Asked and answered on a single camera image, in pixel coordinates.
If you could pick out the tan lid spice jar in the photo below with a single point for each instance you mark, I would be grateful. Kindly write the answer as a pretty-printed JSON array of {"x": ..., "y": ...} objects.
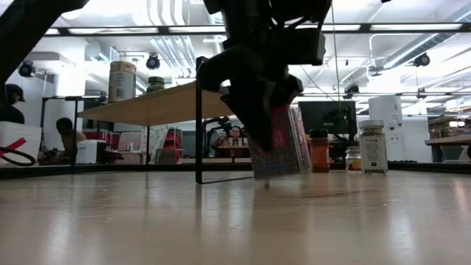
[{"x": 121, "y": 81}]

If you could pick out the black background robot arm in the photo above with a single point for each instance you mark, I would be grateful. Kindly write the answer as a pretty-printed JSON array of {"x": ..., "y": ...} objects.
[{"x": 217, "y": 123}]

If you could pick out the wooden shelf black metal frame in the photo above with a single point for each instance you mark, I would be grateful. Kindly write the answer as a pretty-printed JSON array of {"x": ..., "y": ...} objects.
[{"x": 154, "y": 106}]

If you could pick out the orange spice bottle black lid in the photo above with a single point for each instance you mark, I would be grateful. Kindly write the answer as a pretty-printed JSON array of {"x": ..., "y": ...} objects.
[{"x": 319, "y": 151}]

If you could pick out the black metal frame beam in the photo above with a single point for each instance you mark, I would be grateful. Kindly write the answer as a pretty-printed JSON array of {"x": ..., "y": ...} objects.
[{"x": 364, "y": 27}]

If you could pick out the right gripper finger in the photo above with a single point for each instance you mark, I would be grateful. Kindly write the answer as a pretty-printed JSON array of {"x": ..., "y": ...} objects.
[
  {"x": 254, "y": 110},
  {"x": 289, "y": 90}
]

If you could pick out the black monitor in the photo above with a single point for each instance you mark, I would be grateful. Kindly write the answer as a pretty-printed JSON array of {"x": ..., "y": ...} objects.
[{"x": 324, "y": 117}]

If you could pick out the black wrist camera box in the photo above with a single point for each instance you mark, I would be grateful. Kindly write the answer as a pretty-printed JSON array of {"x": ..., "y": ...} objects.
[{"x": 305, "y": 46}]

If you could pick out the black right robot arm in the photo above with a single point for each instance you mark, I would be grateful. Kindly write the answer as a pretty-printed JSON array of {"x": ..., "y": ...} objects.
[{"x": 257, "y": 11}]

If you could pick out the red lid paprika tin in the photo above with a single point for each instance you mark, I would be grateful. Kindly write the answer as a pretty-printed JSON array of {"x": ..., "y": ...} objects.
[{"x": 283, "y": 147}]

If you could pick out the white cylindrical tank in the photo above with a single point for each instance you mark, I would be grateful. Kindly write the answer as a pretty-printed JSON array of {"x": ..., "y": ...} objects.
[{"x": 386, "y": 129}]

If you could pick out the white storage box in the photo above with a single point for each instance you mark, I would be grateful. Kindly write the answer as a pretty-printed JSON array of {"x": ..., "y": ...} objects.
[{"x": 18, "y": 136}]

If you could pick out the wooden workbench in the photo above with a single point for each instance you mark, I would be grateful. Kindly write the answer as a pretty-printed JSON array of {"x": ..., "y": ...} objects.
[{"x": 449, "y": 140}]

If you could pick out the black metal table frame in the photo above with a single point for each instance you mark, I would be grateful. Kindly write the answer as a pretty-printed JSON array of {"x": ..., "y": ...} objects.
[{"x": 110, "y": 169}]

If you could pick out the green lid spice jar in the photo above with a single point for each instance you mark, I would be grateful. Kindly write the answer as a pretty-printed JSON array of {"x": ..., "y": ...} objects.
[{"x": 156, "y": 84}]

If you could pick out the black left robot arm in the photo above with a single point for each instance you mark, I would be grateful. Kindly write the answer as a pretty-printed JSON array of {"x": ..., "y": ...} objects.
[{"x": 29, "y": 29}]

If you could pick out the small glass spice jar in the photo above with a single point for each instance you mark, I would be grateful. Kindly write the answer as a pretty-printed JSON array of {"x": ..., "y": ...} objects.
[{"x": 353, "y": 160}]

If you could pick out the red tool cart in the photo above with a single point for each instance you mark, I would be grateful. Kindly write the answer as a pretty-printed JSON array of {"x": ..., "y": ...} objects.
[{"x": 173, "y": 145}]

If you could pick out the white appliance box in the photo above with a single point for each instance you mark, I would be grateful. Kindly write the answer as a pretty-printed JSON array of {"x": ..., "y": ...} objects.
[{"x": 88, "y": 151}]

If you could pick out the white lid spice jar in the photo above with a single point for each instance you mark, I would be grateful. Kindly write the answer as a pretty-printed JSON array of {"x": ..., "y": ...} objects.
[{"x": 372, "y": 147}]

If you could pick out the black hanging camera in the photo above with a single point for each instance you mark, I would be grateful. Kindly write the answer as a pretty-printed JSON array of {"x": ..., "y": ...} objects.
[
  {"x": 422, "y": 60},
  {"x": 26, "y": 69},
  {"x": 152, "y": 62},
  {"x": 351, "y": 90}
]

